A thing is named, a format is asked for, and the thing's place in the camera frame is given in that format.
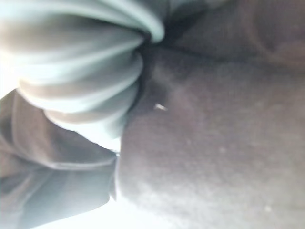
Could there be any right robot hand black cloth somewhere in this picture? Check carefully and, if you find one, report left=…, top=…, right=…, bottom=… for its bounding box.
left=0, top=0, right=206, bottom=140

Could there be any dark brown cloth garment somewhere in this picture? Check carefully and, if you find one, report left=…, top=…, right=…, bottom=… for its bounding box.
left=0, top=0, right=305, bottom=229

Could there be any white bed sheet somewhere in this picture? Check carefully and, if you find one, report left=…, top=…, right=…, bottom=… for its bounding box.
left=0, top=53, right=153, bottom=229

